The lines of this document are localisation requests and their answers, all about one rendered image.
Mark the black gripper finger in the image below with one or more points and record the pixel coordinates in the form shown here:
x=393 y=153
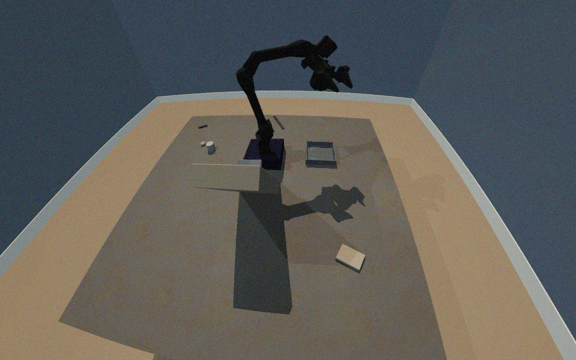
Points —
x=345 y=79
x=327 y=82

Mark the tan rectangular block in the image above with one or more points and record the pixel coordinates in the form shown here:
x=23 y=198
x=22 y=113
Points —
x=350 y=257

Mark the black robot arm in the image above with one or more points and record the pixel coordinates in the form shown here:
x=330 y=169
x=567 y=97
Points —
x=301 y=49

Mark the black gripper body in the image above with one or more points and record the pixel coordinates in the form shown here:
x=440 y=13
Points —
x=322 y=67

